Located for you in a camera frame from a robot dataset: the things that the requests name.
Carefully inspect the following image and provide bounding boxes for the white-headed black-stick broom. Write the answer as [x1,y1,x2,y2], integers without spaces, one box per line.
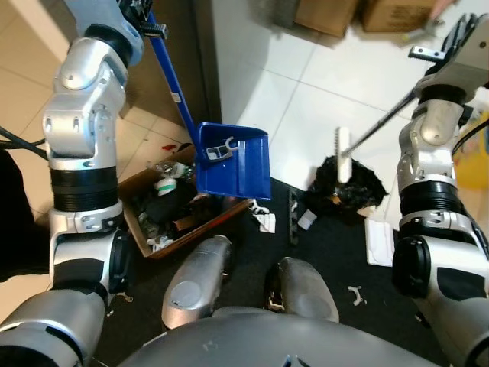
[334,86,423,185]

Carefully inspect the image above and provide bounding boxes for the black and white clip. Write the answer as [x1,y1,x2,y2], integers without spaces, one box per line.
[204,137,240,162]

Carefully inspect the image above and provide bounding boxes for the blue plastic dustpan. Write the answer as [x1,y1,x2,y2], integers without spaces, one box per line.
[144,9,271,202]

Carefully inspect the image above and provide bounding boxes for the black floor mat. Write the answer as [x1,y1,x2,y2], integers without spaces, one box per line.
[92,179,461,367]

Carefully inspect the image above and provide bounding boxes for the closed brown cardboard box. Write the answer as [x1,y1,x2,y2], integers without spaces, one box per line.
[293,0,364,38]
[359,0,453,34]

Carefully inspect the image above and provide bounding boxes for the dark brown cabinet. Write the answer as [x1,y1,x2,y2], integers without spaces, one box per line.
[125,0,223,129]

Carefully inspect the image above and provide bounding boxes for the crumpled black plastic bag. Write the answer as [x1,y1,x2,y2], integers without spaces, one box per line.
[305,156,387,225]

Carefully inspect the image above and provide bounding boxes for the white flat packet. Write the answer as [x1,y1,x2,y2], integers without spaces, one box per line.
[364,217,397,268]

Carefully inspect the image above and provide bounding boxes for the black pouch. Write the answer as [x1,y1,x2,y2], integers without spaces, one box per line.
[145,191,201,226]

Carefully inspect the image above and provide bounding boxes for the thin black strip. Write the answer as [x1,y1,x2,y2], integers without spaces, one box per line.
[288,187,301,246]

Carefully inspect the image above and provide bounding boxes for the open brown cardboard box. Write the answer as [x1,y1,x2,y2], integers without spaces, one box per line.
[118,144,254,261]

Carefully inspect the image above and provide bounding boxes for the white crumpled wrapper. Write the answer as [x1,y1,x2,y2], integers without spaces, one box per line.
[251,209,278,235]

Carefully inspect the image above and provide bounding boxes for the silver right robot leg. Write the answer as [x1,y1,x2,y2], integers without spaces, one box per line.
[264,257,340,323]

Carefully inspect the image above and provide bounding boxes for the silver robot leg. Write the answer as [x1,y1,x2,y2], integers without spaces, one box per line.
[161,235,233,330]
[264,257,340,323]

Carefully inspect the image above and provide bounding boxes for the silver left robot leg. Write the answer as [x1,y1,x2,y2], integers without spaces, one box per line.
[161,235,233,330]

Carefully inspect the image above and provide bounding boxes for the grey robot torso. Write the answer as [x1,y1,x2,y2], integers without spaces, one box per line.
[115,307,453,367]

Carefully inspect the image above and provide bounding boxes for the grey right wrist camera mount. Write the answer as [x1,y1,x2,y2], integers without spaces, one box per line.
[423,14,489,98]

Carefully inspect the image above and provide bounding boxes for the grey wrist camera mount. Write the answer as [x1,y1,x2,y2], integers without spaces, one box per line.
[61,0,146,47]
[423,14,489,98]

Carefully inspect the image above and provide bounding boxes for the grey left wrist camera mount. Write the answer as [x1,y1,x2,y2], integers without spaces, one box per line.
[61,0,146,47]

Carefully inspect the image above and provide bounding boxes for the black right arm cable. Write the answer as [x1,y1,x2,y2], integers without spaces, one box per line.
[451,119,489,158]

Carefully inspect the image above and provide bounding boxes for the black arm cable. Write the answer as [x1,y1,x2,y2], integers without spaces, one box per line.
[0,125,48,160]
[451,119,489,158]

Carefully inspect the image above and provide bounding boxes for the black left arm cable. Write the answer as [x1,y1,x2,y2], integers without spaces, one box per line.
[0,125,48,160]

